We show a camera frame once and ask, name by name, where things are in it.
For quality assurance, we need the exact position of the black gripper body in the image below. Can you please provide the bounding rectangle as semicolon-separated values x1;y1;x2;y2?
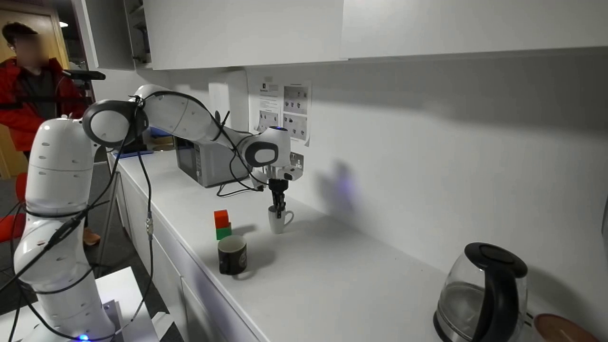
268;177;293;200

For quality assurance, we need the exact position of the black mug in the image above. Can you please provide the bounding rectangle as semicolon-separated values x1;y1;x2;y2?
217;234;249;278

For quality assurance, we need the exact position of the white robot base table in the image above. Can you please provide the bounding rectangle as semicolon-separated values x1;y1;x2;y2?
0;264;160;342

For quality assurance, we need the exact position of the small instruction picture sheet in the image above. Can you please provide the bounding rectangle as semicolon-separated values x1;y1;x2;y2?
281;84;312;116
281;112;310;141

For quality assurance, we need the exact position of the silver microwave oven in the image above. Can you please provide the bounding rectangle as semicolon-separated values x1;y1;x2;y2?
175;139;255;190

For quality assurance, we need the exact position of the large instruction sheet with logo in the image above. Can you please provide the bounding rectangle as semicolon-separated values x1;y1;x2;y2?
257;78;283;131

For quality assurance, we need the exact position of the white paper towel dispenser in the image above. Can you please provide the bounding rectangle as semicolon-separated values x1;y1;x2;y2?
207;82;232;116

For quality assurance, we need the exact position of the white base cabinet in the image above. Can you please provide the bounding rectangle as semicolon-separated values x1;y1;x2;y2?
112;158;268;342

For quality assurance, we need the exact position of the round wooden coaster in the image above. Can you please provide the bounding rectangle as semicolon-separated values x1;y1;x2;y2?
534;312;601;342

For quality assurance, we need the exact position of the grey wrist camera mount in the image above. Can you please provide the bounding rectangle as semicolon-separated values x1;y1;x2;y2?
281;166;306;186

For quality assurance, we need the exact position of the silver double wall socket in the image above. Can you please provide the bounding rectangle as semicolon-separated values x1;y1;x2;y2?
289;150;306;175

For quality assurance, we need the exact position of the black microwave power cable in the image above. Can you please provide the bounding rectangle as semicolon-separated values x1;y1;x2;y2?
215;179;268;200

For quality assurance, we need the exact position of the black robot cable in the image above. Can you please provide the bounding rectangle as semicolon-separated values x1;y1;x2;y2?
0;91;281;342

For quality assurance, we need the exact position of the white upper wall cabinet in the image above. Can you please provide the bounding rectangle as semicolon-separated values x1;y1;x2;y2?
72;0;608;72

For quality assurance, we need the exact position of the black camera on stand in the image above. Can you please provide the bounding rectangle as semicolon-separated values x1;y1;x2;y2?
63;67;108;84

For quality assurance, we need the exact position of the glass kettle black handle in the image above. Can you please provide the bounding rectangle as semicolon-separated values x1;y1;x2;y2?
433;242;530;342

